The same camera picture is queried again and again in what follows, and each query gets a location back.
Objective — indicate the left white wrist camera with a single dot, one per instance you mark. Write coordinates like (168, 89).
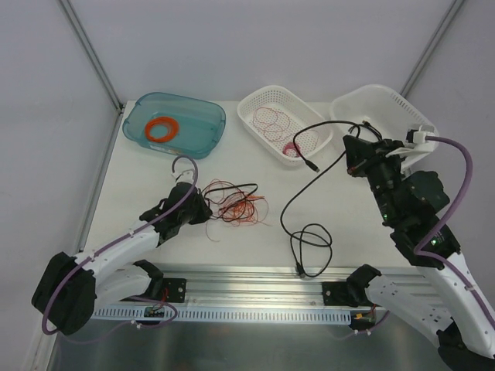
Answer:
(184, 176)

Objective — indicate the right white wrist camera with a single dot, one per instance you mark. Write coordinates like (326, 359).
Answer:
(416, 141)

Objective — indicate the white translucent plastic tub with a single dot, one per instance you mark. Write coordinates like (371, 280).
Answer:
(387, 111)

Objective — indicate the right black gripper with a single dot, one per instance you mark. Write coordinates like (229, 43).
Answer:
(363, 155)

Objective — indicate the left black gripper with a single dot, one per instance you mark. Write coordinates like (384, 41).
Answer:
(197, 209)

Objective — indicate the white slotted cable duct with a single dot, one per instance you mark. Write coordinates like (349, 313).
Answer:
(149, 313)

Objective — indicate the teal transparent plastic bin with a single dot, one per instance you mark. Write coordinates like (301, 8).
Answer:
(175, 125)

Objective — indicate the white perforated plastic basket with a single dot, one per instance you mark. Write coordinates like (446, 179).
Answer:
(276, 118)

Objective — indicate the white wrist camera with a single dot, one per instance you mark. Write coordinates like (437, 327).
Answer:
(184, 176)
(416, 141)

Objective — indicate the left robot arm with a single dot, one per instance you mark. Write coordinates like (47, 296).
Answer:
(72, 288)

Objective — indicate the aluminium mounting rail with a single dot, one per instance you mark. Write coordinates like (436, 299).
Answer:
(263, 287)

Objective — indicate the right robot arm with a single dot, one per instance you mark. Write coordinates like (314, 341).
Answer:
(417, 210)

